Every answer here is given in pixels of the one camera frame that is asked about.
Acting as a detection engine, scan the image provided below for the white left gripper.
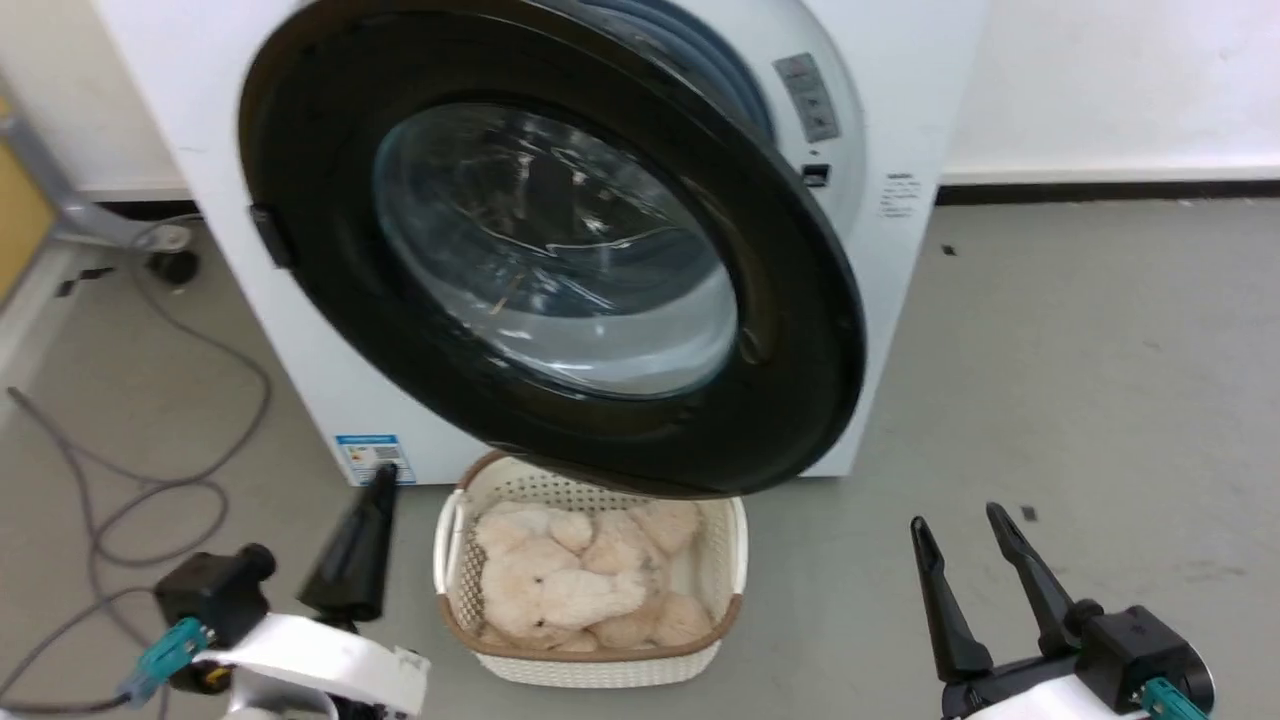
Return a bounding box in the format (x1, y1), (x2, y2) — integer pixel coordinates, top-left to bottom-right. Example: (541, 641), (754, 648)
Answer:
(200, 466), (432, 719)

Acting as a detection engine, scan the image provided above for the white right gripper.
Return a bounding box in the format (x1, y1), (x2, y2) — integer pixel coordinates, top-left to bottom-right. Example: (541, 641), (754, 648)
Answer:
(909, 502), (1151, 720)

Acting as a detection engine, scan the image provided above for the black round washer door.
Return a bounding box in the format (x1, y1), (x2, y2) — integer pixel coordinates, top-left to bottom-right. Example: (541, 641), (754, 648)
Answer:
(238, 0), (868, 499)

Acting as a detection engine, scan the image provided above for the white front-load washing machine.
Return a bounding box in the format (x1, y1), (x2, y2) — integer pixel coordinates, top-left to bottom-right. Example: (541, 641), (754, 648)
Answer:
(90, 0), (991, 491)

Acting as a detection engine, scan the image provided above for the blue energy label sticker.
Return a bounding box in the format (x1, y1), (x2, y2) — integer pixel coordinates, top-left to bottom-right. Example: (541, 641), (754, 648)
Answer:
(335, 433), (417, 488)

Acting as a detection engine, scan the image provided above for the beige plush teddy bear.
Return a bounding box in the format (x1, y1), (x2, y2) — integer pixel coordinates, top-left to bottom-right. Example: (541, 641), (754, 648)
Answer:
(472, 500), (717, 654)

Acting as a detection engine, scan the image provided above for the white woven laundry basket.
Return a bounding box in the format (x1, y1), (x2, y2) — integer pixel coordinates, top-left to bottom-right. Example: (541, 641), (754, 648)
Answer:
(432, 450), (750, 690)

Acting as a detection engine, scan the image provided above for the black caster wheel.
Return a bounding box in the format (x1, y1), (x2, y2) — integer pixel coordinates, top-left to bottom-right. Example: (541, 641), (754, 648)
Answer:
(147, 250), (200, 287)

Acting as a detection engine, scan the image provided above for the small text sticker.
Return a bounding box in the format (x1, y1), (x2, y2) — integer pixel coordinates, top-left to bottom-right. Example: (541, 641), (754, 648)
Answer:
(879, 170), (922, 220)

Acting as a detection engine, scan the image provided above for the yellow wooden board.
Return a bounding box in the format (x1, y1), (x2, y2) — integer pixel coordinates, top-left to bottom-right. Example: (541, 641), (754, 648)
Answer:
(0, 95), (58, 306)

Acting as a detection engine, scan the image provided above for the grey washer label plate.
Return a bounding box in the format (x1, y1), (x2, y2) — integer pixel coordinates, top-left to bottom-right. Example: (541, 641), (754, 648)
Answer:
(772, 52), (842, 145)

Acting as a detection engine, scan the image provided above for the grey rubber drum gasket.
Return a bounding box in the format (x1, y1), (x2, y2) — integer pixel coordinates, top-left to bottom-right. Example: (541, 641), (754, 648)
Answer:
(585, 0), (777, 141)

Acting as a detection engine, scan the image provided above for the grey looping floor cable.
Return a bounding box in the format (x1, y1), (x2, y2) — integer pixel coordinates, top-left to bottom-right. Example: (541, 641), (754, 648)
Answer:
(88, 215), (274, 569)

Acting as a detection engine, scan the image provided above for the grey thin floor cable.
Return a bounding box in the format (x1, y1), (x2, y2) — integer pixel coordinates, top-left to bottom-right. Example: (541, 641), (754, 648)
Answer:
(0, 386), (171, 717)

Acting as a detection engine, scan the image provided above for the grey metal cart frame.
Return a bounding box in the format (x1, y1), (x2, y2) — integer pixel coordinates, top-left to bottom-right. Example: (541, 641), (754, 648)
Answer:
(0, 92), (193, 253)

